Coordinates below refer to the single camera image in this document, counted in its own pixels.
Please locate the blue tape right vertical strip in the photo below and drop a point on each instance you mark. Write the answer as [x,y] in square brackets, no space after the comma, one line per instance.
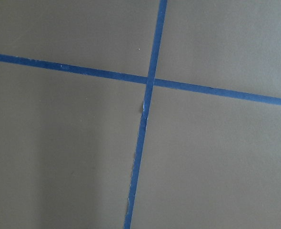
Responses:
[145,112]

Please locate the blue tape long horizontal strip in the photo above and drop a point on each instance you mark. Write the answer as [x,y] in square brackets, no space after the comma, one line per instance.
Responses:
[139,79]

